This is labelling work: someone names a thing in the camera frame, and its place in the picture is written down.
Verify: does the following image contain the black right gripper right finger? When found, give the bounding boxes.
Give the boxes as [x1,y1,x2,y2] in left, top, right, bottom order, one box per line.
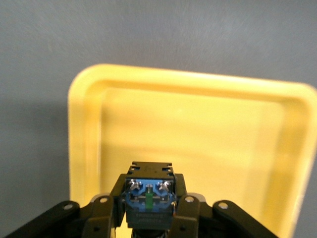
[170,173,275,238]

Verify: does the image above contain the grey table mat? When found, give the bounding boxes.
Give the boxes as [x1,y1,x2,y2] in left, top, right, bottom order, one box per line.
[0,0,317,238]

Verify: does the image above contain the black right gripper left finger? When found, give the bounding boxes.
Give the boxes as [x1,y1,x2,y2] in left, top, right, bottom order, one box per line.
[0,173,127,238]

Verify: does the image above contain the yellow plastic tray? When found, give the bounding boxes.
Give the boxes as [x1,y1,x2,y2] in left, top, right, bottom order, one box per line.
[67,63,317,238]

